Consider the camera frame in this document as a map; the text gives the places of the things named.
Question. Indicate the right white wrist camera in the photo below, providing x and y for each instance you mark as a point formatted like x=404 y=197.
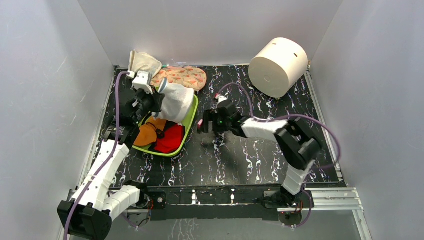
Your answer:
x=219 y=99

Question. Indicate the beige mesh laundry bag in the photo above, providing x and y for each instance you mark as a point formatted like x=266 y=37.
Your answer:
x=141 y=61

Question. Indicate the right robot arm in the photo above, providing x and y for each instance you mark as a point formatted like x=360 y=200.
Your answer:
x=295 y=139

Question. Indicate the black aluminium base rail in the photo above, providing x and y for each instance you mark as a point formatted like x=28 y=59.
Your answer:
x=263 y=201

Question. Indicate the floral pink laundry bag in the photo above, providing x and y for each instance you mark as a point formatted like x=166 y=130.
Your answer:
x=190 y=77

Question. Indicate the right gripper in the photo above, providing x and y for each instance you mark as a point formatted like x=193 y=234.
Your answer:
x=208 y=122

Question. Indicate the white mesh laundry bag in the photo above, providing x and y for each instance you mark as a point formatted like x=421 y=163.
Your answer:
x=177 y=101

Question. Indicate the large white cylinder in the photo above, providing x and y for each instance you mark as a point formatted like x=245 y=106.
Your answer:
x=277 y=67

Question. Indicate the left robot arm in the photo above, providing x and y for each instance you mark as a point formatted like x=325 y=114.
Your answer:
x=102 y=172

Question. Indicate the small pink block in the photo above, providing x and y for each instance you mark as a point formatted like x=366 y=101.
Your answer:
x=200 y=123

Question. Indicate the green plastic basin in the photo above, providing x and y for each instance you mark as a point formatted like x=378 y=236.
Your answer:
x=187 y=123

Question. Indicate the orange bra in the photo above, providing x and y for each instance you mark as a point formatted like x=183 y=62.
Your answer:
x=150 y=132

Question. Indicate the red bra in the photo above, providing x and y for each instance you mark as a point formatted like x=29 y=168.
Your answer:
x=170 y=139

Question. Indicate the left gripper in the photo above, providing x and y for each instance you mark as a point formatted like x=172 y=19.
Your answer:
x=156 y=98

